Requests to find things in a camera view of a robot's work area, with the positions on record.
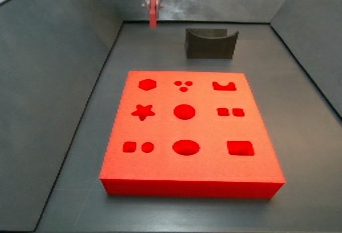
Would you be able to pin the red double-square block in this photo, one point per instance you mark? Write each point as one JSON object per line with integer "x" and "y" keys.
{"x": 153, "y": 13}

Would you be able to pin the red shape-sorting board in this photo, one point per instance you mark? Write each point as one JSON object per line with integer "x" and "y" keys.
{"x": 189, "y": 138}

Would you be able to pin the black curved holder stand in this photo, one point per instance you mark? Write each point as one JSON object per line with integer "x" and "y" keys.
{"x": 210, "y": 43}

